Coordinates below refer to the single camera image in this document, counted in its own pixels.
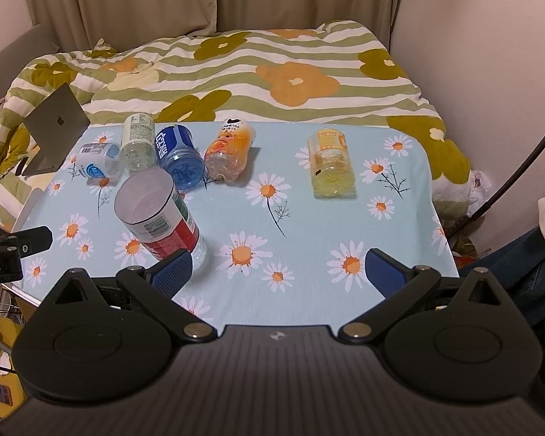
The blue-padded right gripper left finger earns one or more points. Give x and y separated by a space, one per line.
154 288

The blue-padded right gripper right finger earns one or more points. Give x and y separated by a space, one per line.
402 287

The red white label cup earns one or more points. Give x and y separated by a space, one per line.
151 208

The yellow label bottle cup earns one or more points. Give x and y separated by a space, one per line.
331 169

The white blue label bottle cup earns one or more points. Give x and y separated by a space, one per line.
99 160

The clear green label bottle cup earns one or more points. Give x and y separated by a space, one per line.
137 148

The orange label bottle cup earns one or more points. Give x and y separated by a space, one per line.
227 156

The daisy print blue tablecloth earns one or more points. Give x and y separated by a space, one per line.
275 253

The white plastic bag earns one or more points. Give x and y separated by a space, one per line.
479 191

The grey laptop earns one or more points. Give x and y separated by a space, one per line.
55 125

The grey headboard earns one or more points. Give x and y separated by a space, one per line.
38 41

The striped floral duvet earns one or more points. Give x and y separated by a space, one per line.
338 73

